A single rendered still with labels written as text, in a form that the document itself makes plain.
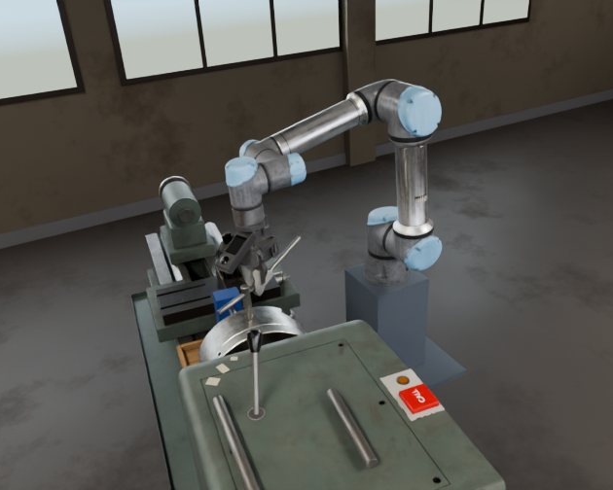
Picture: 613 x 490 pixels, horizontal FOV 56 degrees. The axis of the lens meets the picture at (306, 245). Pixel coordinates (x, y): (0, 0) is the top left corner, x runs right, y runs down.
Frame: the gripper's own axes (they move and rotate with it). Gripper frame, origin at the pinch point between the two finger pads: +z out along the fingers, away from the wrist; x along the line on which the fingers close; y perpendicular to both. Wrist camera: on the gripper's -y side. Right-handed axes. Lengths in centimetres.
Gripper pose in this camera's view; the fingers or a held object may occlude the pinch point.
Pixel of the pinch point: (255, 292)
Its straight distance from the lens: 151.5
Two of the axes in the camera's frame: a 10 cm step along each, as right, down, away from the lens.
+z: 1.0, 8.7, 4.9
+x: -8.0, -2.2, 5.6
